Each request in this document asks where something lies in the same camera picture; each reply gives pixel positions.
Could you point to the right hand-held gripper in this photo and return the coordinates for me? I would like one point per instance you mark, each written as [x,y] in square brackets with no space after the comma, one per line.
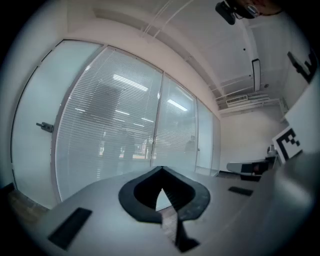
[305,112]

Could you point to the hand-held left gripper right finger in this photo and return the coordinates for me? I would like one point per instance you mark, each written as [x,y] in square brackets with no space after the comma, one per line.
[225,212]

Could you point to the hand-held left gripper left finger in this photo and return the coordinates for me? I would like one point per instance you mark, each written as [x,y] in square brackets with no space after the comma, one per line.
[105,212]

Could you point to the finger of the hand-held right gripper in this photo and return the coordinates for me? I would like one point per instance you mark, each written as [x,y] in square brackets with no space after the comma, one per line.
[235,167]

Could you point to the wide white slatted blinds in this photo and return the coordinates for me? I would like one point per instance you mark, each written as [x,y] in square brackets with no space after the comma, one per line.
[107,112]

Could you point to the white horizontal pipe bundle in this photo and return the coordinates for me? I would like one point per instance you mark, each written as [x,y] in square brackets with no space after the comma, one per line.
[250,96]

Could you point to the black framed pendant light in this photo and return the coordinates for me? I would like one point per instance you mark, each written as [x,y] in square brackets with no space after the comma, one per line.
[256,75]

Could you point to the white air vent grille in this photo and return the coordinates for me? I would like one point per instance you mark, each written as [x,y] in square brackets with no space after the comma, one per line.
[236,100]

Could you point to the eyeglasses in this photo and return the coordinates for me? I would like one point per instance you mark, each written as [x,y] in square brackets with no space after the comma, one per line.
[252,10]

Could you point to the frosted glass door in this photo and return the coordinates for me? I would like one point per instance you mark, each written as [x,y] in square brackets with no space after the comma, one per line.
[45,87]

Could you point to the white ceiling conduit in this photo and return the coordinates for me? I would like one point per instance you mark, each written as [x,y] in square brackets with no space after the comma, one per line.
[160,22]

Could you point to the black head camera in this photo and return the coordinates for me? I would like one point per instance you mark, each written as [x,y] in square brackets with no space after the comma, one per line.
[226,13]

